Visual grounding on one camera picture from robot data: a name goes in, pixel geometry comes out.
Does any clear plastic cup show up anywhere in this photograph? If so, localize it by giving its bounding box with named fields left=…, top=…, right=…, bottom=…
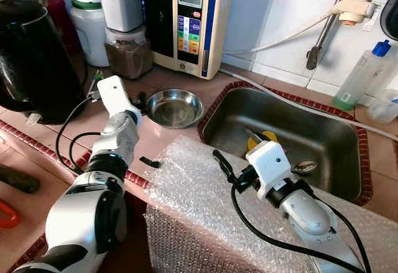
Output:
left=367, top=88, right=398, bottom=124

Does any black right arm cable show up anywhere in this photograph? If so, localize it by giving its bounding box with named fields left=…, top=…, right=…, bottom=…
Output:
left=310, top=189, right=373, bottom=273
left=230, top=180, right=364, bottom=273

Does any clear bottle blue cap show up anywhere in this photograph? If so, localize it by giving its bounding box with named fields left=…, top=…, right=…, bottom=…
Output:
left=333, top=39, right=392, bottom=111

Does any long white hose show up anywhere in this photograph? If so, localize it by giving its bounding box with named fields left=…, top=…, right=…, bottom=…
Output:
left=216, top=68, right=398, bottom=143

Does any bubble wrap sheet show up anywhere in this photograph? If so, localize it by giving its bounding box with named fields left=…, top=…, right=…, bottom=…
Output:
left=144, top=135, right=398, bottom=273

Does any cream water ioniser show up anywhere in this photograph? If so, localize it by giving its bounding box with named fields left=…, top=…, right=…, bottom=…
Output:
left=140, top=0, right=236, bottom=81

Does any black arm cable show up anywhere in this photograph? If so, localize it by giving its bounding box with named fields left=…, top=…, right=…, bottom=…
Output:
left=230, top=180, right=364, bottom=273
left=55, top=93, right=100, bottom=175
left=67, top=131, right=103, bottom=173
left=310, top=189, right=373, bottom=273

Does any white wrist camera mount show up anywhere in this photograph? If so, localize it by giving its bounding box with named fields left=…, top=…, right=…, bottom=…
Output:
left=96, top=75, right=141, bottom=126
left=245, top=140, right=292, bottom=191

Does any black electric kettle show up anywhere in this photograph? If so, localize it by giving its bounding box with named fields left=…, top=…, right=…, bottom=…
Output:
left=0, top=0, right=88, bottom=124

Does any cream diverter hose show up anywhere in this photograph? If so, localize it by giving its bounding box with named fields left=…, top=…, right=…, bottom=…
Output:
left=223, top=12, right=340, bottom=55

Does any steel sink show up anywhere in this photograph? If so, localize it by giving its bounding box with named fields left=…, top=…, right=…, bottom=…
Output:
left=199, top=86, right=364, bottom=202

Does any yellow plastic cup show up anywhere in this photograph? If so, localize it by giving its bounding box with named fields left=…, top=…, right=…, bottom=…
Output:
left=247, top=131, right=279, bottom=154

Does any small steel bowl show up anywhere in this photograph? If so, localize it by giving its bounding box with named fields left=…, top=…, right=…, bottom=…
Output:
left=145, top=88, right=205, bottom=129

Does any dark green oblong thing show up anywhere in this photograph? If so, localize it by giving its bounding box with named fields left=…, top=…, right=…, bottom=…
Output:
left=0, top=164, right=41, bottom=194

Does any white jar green lid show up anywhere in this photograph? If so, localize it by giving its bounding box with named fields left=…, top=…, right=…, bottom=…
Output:
left=68, top=0, right=110, bottom=67

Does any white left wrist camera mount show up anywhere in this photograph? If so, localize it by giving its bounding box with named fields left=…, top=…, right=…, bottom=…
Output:
left=96, top=75, right=141, bottom=126

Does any orange plastic thing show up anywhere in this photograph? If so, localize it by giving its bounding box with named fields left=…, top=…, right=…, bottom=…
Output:
left=0, top=198, right=21, bottom=230

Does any white tag on tap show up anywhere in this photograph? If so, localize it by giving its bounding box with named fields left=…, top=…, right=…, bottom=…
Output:
left=364, top=4, right=381, bottom=32

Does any dark red cup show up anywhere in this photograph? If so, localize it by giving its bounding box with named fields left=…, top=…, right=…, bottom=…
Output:
left=45, top=0, right=80, bottom=53

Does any small black object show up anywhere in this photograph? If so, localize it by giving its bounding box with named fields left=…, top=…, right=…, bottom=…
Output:
left=139, top=156, right=162, bottom=169

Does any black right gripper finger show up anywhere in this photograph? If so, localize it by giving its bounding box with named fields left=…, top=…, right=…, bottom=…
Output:
left=212, top=149, right=240, bottom=183
left=244, top=126, right=272, bottom=144

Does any steel spoon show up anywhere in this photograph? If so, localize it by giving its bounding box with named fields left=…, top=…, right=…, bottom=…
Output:
left=290, top=160, right=319, bottom=176

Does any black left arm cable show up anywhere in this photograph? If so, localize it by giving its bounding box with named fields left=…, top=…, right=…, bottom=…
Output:
left=55, top=93, right=100, bottom=175
left=67, top=131, right=103, bottom=173

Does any black tray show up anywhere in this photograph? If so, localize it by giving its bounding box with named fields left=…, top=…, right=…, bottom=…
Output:
left=376, top=0, right=398, bottom=42

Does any cream tap diverter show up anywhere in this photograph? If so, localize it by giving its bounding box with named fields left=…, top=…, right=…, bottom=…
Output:
left=333, top=0, right=375, bottom=26

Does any steel tap pipe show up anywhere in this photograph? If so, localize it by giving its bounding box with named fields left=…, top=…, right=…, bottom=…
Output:
left=305, top=0, right=376, bottom=72

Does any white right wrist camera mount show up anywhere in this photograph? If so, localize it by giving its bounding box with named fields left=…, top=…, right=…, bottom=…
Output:
left=245, top=140, right=292, bottom=191

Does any jar of brown powder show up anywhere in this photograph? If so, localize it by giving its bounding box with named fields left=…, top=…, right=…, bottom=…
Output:
left=103, top=27, right=154, bottom=80

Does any grey plastic jug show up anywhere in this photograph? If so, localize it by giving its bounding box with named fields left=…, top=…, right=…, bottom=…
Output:
left=96, top=0, right=145, bottom=33

